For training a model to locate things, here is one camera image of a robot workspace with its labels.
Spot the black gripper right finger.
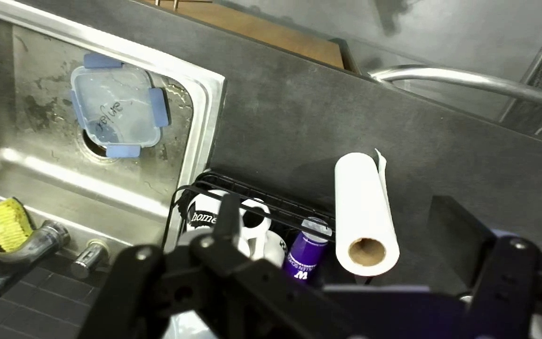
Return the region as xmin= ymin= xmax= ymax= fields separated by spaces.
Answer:
xmin=427 ymin=194 xmax=542 ymax=339

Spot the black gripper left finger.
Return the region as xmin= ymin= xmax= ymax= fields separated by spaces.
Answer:
xmin=79 ymin=194 xmax=348 ymax=339

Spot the white paper towel roll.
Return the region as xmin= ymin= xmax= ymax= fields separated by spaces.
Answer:
xmin=333 ymin=147 xmax=402 ymax=279

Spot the white mug with black label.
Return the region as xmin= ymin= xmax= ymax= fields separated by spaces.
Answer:
xmin=184 ymin=189 xmax=274 ymax=266

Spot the purple cup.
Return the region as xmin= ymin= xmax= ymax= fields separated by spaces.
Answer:
xmin=280 ymin=215 xmax=335 ymax=283

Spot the chrome main faucet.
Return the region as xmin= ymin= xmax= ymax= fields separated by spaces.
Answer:
xmin=0 ymin=149 xmax=71 ymax=307

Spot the stainless steel dishwasher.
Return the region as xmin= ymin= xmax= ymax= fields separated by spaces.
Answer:
xmin=344 ymin=0 xmax=542 ymax=147

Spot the stainless steel sink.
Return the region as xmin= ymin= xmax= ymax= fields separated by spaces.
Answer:
xmin=0 ymin=0 xmax=227 ymax=257

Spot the yellow sponge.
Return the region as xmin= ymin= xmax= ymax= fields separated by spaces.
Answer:
xmin=0 ymin=196 xmax=37 ymax=257

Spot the black wire dish rack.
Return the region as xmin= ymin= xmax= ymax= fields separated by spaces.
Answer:
xmin=169 ymin=168 xmax=337 ymax=257

